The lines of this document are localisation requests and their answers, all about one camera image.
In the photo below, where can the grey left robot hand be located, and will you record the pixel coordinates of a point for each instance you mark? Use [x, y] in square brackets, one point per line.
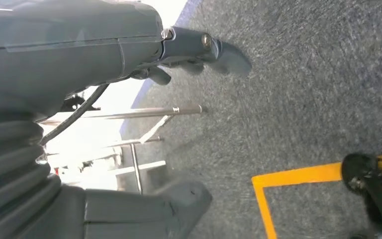
[62, 49]

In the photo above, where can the yellow floor tape marking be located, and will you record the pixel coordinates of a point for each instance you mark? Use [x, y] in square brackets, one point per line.
[293, 175]

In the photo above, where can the small steel table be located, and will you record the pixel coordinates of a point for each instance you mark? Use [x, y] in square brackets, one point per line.
[145, 112]

